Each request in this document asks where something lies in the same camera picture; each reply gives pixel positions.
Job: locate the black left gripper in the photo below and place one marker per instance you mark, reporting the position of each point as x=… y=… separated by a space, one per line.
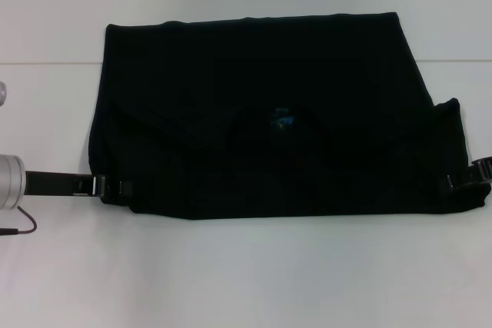
x=57 y=183

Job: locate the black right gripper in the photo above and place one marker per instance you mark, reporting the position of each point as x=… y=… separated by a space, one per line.
x=483 y=170

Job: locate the black shirt with FREE print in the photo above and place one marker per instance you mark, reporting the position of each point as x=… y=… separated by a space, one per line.
x=269 y=113

